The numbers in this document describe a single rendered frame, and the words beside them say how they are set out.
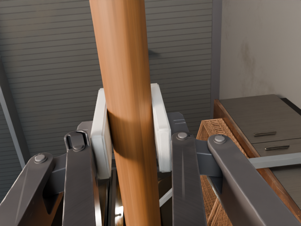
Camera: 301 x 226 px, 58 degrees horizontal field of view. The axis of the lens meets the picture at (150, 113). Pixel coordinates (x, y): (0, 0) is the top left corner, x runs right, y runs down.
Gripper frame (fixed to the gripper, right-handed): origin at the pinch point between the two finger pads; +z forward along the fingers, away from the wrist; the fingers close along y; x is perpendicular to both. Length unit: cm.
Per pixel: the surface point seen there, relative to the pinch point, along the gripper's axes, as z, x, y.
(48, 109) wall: 326, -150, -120
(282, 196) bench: 69, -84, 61
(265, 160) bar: 87, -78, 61
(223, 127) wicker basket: 138, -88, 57
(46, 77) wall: 328, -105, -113
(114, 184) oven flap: 132, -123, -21
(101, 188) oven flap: 146, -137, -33
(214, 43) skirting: 330, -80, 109
